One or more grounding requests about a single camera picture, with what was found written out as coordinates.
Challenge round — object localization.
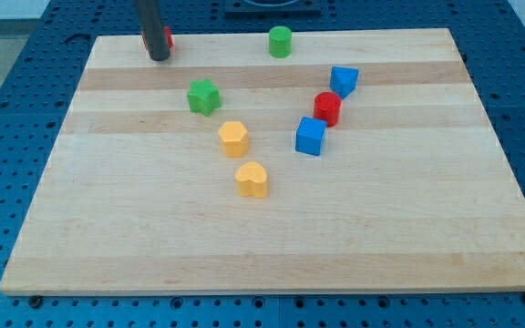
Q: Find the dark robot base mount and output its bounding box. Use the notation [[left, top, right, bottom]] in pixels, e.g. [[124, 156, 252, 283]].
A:
[[222, 0, 322, 16]]

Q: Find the green star block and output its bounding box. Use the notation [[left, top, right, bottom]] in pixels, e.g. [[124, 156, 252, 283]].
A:
[[187, 78, 221, 117]]

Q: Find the green cylinder block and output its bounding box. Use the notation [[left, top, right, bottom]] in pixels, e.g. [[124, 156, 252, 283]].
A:
[[268, 26, 292, 58]]

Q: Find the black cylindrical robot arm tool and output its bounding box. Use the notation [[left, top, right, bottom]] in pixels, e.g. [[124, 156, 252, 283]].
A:
[[134, 0, 170, 61]]

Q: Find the red block behind tool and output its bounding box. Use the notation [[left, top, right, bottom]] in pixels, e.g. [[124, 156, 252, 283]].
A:
[[141, 26, 174, 50]]

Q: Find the yellow hexagon block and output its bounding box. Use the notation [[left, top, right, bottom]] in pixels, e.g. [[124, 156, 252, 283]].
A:
[[218, 121, 249, 158]]

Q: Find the yellow heart block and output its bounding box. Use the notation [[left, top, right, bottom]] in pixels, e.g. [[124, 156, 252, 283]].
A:
[[234, 161, 268, 199]]

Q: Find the red cylinder block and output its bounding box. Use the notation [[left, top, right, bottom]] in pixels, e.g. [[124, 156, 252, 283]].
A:
[[313, 92, 342, 127]]

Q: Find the light wooden board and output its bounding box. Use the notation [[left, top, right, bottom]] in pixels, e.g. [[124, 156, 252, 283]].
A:
[[0, 28, 525, 296]]

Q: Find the blue cube block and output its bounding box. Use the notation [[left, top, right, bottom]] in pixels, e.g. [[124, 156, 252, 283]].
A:
[[295, 117, 327, 156]]

